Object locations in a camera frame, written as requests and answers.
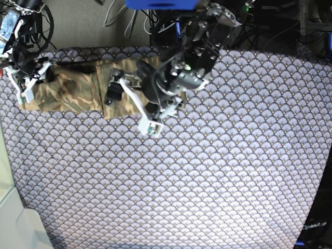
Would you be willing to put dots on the patterned blue tablecloth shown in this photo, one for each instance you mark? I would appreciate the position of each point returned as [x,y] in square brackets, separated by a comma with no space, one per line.
[239,167]

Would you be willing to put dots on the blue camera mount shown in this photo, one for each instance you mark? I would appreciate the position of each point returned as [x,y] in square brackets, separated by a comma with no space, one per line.
[161,4]

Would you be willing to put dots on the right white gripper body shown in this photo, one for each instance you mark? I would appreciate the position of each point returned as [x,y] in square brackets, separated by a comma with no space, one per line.
[26,94]

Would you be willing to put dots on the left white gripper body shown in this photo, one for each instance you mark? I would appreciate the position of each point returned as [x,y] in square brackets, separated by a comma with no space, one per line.
[153,104]

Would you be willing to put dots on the camouflage T-shirt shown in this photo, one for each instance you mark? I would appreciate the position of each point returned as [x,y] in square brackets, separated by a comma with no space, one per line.
[80,87]

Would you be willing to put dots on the black OpenArm case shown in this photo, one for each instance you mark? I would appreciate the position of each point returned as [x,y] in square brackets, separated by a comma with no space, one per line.
[316,232]

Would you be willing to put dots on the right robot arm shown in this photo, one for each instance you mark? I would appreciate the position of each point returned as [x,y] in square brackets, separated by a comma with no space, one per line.
[26,32]

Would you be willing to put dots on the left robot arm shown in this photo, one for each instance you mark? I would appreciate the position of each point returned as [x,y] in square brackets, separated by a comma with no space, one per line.
[189,36]

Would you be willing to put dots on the white plastic bin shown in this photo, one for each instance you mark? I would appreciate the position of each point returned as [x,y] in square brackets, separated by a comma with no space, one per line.
[20,227]

